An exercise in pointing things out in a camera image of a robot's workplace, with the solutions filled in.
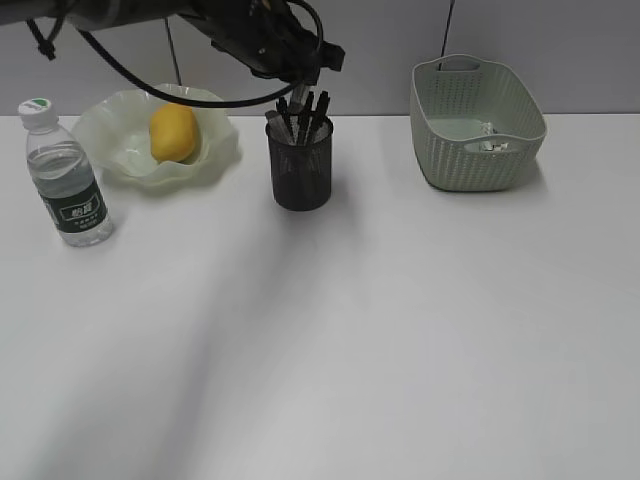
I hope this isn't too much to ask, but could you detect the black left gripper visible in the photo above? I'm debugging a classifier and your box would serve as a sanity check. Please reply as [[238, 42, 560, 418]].
[[179, 0, 345, 83]]

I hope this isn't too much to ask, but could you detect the black marker pen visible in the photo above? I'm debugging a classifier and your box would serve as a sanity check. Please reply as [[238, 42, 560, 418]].
[[276, 97, 295, 145], [307, 91, 330, 144], [296, 91, 314, 146]]

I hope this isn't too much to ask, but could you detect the grey white eraser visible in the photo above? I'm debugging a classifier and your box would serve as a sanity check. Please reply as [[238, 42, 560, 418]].
[[265, 110, 293, 145], [288, 83, 310, 115]]

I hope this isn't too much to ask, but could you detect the yellow mango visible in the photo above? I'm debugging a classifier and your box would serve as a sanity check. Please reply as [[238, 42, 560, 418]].
[[149, 103, 199, 163]]

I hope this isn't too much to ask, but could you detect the waste paper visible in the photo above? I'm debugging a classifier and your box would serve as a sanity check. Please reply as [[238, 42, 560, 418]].
[[467, 122, 509, 152]]

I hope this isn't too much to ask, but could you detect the clear water bottle green label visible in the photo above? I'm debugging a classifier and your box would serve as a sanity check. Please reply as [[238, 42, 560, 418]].
[[18, 98, 114, 247]]

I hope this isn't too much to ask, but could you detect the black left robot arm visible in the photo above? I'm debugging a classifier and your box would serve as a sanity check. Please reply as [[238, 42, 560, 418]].
[[1, 0, 345, 85]]

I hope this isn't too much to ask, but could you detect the black mesh pen holder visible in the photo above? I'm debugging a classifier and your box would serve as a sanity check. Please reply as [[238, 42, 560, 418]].
[[265, 117, 334, 211]]

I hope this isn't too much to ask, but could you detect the pale green wavy plate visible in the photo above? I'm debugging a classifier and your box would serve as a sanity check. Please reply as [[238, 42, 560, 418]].
[[72, 90, 241, 189]]

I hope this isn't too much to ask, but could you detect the pale green woven basket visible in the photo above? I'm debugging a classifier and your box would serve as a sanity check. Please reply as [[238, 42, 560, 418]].
[[410, 54, 547, 193]]

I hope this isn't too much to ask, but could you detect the black cable left wall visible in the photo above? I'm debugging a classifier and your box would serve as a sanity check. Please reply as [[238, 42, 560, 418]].
[[163, 19, 184, 85]]

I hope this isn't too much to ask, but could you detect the black cable wall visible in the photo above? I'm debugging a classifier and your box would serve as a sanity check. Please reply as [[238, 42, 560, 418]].
[[163, 19, 184, 85], [439, 0, 457, 58]]

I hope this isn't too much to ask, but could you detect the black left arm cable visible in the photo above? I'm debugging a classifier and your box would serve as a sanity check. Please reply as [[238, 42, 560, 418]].
[[24, 0, 326, 109]]

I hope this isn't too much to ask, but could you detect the black cable right wall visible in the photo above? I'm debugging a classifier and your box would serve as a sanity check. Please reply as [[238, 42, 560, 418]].
[[439, 0, 457, 58]]

